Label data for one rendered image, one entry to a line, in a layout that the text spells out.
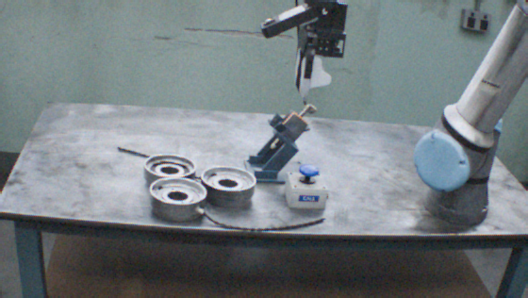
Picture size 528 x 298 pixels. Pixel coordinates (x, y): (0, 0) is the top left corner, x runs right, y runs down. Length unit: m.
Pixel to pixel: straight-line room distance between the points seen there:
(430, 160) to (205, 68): 1.83
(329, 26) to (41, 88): 1.88
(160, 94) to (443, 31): 1.31
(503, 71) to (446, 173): 0.22
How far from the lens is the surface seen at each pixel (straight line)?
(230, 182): 1.33
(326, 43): 1.34
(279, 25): 1.32
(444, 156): 1.19
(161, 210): 1.21
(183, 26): 2.86
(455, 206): 1.37
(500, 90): 1.15
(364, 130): 1.76
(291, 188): 1.29
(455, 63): 3.15
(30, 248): 1.30
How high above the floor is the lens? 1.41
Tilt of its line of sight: 23 degrees down
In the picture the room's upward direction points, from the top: 7 degrees clockwise
